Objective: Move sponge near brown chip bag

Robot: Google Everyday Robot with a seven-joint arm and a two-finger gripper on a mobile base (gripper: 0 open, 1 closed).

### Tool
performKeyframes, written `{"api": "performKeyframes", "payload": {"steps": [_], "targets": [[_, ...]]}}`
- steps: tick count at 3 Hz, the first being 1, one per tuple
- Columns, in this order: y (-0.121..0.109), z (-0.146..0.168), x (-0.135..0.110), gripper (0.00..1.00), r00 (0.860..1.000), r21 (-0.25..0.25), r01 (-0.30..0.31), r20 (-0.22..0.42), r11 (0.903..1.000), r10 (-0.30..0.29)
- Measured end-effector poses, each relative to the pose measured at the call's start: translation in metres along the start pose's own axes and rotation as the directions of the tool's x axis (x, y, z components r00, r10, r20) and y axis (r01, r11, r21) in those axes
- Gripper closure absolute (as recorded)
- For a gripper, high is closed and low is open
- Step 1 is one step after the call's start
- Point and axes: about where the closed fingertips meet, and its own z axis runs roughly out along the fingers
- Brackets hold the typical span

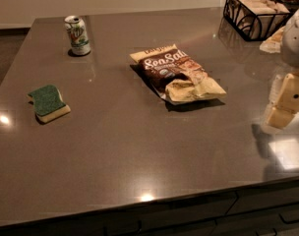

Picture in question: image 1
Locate brown sea salt chip bag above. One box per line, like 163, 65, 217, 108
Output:
130, 44, 226, 105

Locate black wire basket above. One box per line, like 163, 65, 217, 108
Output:
222, 0, 294, 42

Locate green and yellow sponge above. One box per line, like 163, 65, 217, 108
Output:
28, 85, 71, 123

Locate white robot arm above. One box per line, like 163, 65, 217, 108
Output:
265, 9, 299, 130

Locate white napkins in basket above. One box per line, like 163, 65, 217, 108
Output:
230, 0, 291, 39

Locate black drawer handle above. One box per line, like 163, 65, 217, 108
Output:
279, 209, 299, 224

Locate white green soda can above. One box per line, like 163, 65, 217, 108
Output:
64, 16, 90, 56

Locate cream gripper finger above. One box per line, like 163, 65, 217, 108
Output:
266, 73, 299, 129

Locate cream packet beside basket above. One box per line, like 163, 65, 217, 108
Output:
260, 27, 284, 53

